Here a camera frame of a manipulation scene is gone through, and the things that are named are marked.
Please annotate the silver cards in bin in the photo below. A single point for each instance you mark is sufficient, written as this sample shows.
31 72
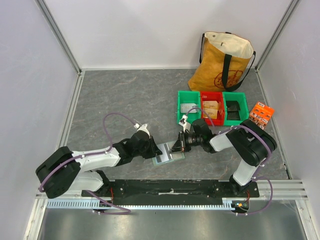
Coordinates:
188 108

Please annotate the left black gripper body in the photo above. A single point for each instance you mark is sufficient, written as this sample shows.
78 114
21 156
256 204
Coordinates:
148 151

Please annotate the grey cable duct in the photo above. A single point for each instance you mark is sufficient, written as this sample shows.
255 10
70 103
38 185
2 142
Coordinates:
95 204

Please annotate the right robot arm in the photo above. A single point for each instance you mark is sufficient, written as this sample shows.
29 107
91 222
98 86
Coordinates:
252 143

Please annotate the black cards in bin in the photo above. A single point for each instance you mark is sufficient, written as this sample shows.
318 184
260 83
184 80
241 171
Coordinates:
232 110

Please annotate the left green bin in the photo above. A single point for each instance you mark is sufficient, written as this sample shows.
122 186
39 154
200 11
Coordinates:
189 97

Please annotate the yellow tote bag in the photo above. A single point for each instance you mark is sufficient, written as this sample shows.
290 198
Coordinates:
223 60

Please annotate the orange packet box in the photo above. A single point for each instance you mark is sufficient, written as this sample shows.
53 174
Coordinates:
261 114

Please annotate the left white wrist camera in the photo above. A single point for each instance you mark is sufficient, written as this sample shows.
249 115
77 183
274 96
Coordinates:
142 127

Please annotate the red bin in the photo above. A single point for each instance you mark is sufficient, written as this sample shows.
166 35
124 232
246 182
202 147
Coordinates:
214 96

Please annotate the brown cards in bin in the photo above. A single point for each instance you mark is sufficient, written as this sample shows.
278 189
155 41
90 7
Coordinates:
213 109

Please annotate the aluminium frame rail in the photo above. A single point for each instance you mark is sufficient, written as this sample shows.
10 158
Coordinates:
280 189

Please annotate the light green card holder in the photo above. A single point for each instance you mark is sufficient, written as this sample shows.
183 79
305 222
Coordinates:
176 156

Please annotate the right green bin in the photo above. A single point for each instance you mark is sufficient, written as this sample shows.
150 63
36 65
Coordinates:
240 97

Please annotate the green bin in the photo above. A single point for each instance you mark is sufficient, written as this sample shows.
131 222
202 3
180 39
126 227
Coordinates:
189 97
240 97

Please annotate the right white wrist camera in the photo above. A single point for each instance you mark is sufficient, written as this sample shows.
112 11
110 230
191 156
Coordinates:
184 123

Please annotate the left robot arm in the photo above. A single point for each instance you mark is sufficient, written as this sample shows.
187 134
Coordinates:
66 170

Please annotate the silver credit card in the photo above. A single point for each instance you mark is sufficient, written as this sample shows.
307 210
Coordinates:
166 156

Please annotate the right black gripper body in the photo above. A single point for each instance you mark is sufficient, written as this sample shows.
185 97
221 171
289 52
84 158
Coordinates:
180 141

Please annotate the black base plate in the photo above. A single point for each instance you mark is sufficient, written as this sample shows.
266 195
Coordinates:
122 189

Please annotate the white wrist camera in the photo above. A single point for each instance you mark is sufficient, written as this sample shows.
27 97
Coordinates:
184 123
142 127

